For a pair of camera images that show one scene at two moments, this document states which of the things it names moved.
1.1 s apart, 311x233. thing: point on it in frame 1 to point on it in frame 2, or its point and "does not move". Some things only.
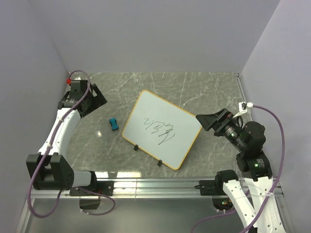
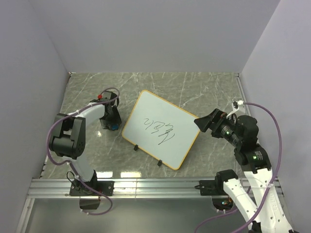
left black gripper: (98, 100) to (116, 119)
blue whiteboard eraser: (112, 122) does not move
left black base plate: (104, 187) does not move
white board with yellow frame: (165, 131) does not move
